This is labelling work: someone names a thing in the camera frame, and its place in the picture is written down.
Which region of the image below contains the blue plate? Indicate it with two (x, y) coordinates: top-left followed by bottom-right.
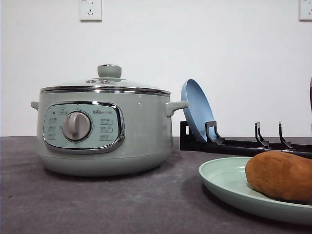
(181, 79), (216, 142)

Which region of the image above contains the green plate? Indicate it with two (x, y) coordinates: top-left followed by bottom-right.
(198, 156), (312, 225)

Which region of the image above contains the brown potato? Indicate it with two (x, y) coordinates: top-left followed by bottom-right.
(245, 151), (312, 203)

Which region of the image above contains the glass steamer lid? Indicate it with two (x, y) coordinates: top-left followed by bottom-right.
(40, 64), (171, 97)

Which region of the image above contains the pink plate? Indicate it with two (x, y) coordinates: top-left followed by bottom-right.
(309, 76), (312, 112)

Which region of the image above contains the white wall socket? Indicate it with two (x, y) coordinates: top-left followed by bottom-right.
(78, 0), (102, 23)
(296, 0), (312, 23)

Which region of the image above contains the white wall socket left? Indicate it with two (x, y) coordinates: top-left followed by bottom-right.
(78, 0), (102, 23)

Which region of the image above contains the black plate rack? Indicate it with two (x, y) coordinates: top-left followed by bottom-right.
(180, 121), (312, 159)

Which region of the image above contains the green electric steamer pot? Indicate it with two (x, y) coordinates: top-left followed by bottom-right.
(31, 89), (189, 176)

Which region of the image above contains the white wall socket right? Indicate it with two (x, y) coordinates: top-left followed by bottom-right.
(296, 0), (312, 23)

